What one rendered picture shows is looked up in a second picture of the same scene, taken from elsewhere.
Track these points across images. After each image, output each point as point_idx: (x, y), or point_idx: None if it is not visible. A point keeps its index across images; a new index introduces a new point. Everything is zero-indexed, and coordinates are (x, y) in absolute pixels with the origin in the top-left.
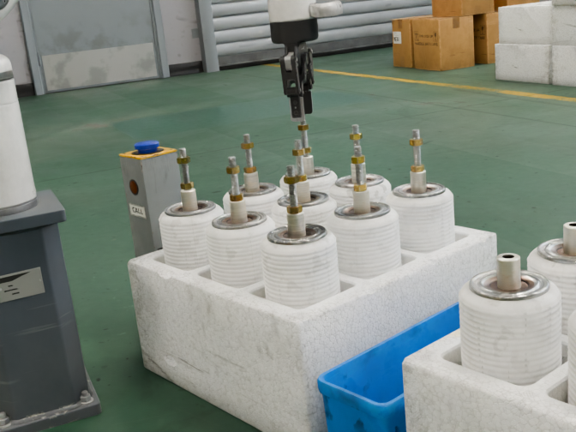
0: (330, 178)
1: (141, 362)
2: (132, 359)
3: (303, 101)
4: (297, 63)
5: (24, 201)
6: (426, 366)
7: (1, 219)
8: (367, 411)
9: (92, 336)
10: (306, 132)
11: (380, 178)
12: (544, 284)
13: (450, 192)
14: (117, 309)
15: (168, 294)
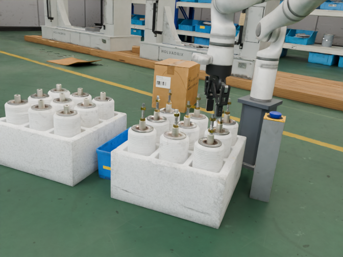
0: (195, 142)
1: (244, 178)
2: (250, 179)
3: (206, 101)
4: (205, 80)
5: (250, 95)
6: (120, 112)
7: (247, 96)
8: None
9: (286, 187)
10: (211, 122)
11: (166, 135)
12: (95, 98)
13: (129, 129)
14: (305, 204)
15: None
